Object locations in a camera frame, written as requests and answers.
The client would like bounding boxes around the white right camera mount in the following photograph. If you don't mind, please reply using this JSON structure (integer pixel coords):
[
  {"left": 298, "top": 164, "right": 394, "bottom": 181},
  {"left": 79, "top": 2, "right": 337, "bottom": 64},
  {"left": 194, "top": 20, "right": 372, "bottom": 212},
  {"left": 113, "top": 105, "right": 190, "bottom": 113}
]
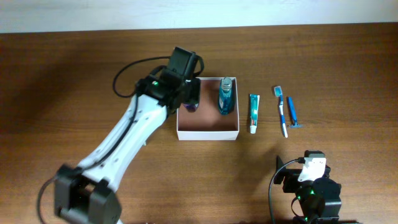
[{"left": 298, "top": 157, "right": 326, "bottom": 182}]

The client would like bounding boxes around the blue disposable razor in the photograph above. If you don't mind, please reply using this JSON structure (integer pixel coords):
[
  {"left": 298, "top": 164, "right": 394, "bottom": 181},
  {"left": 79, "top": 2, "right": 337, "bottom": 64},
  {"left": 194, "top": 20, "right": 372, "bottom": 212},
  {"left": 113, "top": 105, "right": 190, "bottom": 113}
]
[{"left": 287, "top": 96, "right": 303, "bottom": 128}]

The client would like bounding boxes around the blue mouthwash bottle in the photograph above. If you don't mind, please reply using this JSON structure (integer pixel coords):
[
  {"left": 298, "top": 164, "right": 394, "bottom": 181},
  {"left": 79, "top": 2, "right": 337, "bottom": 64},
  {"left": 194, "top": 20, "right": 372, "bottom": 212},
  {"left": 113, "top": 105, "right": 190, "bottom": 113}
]
[{"left": 218, "top": 77, "right": 234, "bottom": 115}]

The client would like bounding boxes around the clear spray bottle purple liquid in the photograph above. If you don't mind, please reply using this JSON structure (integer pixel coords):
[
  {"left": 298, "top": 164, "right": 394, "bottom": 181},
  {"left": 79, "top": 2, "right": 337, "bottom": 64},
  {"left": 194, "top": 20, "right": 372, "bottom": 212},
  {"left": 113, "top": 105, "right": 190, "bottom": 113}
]
[{"left": 183, "top": 103, "right": 199, "bottom": 113}]

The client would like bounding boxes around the blue white toothbrush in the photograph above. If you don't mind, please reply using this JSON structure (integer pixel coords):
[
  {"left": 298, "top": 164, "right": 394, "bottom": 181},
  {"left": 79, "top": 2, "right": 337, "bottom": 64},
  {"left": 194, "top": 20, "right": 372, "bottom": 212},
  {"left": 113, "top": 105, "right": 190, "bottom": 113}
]
[{"left": 274, "top": 86, "right": 288, "bottom": 138}]

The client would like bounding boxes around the teal white toothpaste tube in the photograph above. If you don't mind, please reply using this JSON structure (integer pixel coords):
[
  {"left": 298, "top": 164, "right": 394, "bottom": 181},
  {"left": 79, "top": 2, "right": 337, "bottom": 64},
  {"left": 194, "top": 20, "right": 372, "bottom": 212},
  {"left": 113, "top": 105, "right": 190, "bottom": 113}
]
[{"left": 249, "top": 94, "right": 260, "bottom": 134}]

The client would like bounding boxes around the white cardboard box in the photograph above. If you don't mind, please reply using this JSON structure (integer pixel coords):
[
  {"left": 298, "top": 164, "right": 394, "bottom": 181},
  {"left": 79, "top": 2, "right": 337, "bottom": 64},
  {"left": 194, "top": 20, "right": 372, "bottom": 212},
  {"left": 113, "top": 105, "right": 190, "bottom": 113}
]
[{"left": 177, "top": 77, "right": 240, "bottom": 141}]

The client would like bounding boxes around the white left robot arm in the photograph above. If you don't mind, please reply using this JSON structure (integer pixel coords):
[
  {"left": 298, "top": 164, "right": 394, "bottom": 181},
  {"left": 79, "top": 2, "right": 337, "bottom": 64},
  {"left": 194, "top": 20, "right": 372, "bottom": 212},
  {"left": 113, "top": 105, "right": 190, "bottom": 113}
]
[{"left": 54, "top": 67, "right": 201, "bottom": 223}]

